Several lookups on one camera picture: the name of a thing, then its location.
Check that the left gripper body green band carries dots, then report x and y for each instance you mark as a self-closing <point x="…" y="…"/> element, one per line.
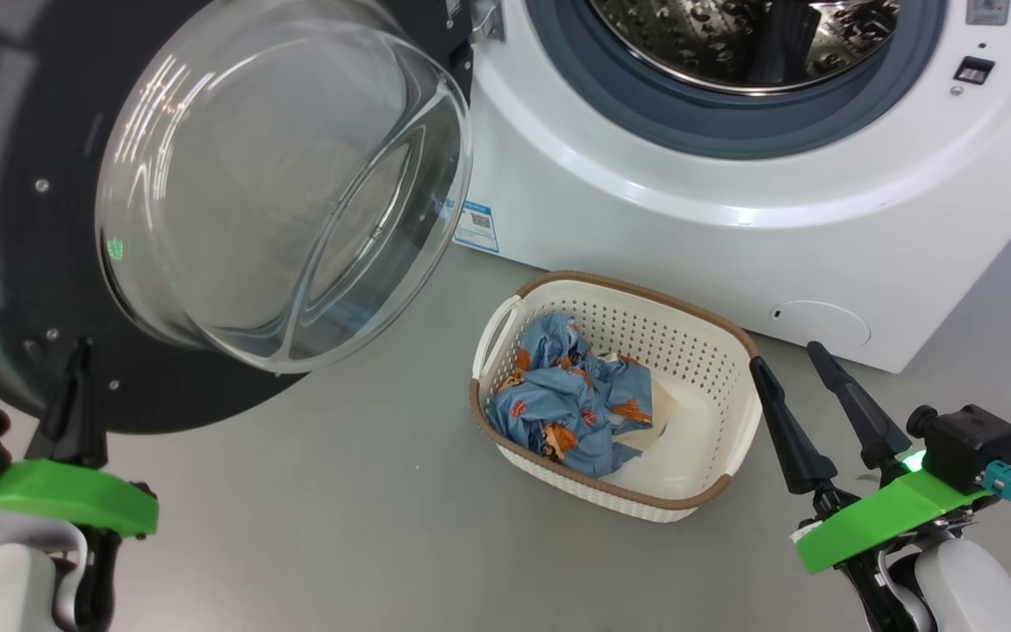
<point x="67" y="496"/>

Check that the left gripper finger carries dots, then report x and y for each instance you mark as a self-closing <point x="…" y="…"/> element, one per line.
<point x="58" y="434"/>
<point x="91" y="434"/>

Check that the grey warning sticker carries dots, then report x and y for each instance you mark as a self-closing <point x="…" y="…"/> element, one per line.
<point x="988" y="10"/>

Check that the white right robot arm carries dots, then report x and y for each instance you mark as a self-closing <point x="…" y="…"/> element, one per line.
<point x="979" y="588"/>

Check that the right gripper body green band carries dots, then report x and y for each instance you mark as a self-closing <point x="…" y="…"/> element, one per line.
<point x="883" y="518"/>

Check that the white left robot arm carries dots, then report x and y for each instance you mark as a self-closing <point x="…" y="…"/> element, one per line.
<point x="5" y="588"/>

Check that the steel perforated washer drum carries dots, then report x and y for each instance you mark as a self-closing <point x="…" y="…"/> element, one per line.
<point x="690" y="44"/>

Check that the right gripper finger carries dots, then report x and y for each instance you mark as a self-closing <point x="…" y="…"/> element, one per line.
<point x="865" y="421"/>
<point x="791" y="439"/>

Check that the round white filter cover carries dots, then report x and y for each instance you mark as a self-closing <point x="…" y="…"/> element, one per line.
<point x="821" y="326"/>

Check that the cream perforated laundry basket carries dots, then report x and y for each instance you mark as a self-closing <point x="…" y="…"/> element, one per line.
<point x="725" y="439"/>

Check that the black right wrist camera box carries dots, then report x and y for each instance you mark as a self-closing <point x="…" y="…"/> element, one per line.
<point x="971" y="443"/>

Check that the white front-load washing machine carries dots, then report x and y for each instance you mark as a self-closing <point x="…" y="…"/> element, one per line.
<point x="734" y="228"/>

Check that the blue energy label sticker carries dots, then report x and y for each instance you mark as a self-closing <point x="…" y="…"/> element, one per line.
<point x="476" y="226"/>

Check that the grey rubber door gasket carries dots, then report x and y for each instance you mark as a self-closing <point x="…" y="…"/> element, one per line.
<point x="576" y="79"/>

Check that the black round glass washer door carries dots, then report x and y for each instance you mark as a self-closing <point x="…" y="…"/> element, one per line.
<point x="23" y="132"/>

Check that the silver door hinge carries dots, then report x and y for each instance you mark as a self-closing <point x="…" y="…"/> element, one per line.
<point x="483" y="19"/>

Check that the blue orange-print garment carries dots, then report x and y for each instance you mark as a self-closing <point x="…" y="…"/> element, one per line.
<point x="567" y="404"/>

